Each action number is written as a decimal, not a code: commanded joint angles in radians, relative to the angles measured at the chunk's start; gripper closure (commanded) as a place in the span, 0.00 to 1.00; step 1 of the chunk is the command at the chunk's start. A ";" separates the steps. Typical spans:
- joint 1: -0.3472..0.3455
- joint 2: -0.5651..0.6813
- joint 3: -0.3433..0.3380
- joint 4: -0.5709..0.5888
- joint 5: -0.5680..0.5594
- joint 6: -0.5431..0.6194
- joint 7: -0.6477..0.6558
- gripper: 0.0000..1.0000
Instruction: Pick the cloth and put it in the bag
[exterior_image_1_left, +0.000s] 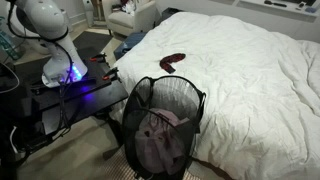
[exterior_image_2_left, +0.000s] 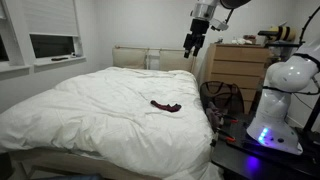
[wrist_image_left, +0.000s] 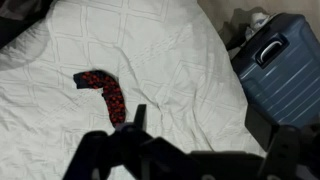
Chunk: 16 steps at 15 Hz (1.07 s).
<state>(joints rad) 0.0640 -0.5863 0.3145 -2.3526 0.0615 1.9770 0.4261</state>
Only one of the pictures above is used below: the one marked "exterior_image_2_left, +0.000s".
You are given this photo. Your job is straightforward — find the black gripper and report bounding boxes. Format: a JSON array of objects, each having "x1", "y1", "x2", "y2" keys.
[{"x1": 184, "y1": 19, "x2": 209, "y2": 58}]

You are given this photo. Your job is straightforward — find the dark red cloth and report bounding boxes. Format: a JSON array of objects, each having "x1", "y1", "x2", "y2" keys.
[{"x1": 150, "y1": 100, "x2": 182, "y2": 113}]

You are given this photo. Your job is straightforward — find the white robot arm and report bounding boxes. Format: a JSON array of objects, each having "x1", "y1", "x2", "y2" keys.
[{"x1": 183, "y1": 0, "x2": 320, "y2": 155}]

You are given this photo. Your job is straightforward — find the black mesh laundry bag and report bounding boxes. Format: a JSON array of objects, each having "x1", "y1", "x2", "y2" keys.
[{"x1": 199, "y1": 81, "x2": 244, "y2": 113}]

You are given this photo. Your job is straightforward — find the grey clothes in bag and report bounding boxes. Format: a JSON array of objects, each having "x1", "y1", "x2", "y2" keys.
[{"x1": 206, "y1": 102, "x2": 222, "y2": 129}]

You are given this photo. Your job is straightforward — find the beige right headboard cushion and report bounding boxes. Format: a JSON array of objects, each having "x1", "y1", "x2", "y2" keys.
[{"x1": 159, "y1": 51, "x2": 194, "y2": 72}]

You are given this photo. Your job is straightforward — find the beige headboard cushion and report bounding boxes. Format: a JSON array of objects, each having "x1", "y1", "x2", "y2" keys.
[
  {"x1": 159, "y1": 51, "x2": 194, "y2": 72},
  {"x1": 112, "y1": 48, "x2": 147, "y2": 69}
]

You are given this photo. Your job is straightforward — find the white items on dresser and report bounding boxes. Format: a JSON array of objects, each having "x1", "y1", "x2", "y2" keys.
[{"x1": 231, "y1": 38, "x2": 253, "y2": 45}]

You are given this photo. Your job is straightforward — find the wooden chest of drawers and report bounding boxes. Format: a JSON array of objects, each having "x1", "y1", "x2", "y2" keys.
[{"x1": 204, "y1": 44, "x2": 270, "y2": 114}]

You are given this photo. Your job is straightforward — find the beige left headboard cushion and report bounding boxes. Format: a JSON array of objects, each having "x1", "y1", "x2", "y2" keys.
[{"x1": 112, "y1": 48, "x2": 147, "y2": 69}]

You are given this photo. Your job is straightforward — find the white duvet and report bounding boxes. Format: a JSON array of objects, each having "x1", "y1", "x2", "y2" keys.
[{"x1": 0, "y1": 67, "x2": 222, "y2": 180}]

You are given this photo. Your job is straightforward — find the yellow black rolled item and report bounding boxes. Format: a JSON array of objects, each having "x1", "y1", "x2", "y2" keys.
[{"x1": 269, "y1": 26, "x2": 296, "y2": 41}]

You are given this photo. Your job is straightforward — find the black robot table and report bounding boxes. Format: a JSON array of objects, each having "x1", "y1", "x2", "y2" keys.
[{"x1": 211, "y1": 113, "x2": 320, "y2": 180}]

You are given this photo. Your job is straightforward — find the black remote on sill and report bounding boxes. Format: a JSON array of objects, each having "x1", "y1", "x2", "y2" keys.
[{"x1": 51, "y1": 57, "x2": 69, "y2": 61}]

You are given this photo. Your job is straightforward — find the white window blind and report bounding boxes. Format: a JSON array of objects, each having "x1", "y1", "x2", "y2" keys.
[{"x1": 22, "y1": 0, "x2": 79, "y2": 36}]

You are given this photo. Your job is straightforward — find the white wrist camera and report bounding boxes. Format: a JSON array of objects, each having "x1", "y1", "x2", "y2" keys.
[{"x1": 210, "y1": 18, "x2": 228, "y2": 31}]

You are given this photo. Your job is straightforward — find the orange handled clamp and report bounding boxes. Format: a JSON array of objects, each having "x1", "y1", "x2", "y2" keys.
[
  {"x1": 222, "y1": 115, "x2": 239, "y2": 123},
  {"x1": 217, "y1": 128, "x2": 236, "y2": 142}
]

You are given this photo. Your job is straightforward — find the wooden bed frame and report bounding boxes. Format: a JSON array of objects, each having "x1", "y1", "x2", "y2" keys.
[{"x1": 9, "y1": 148, "x2": 160, "y2": 180}]

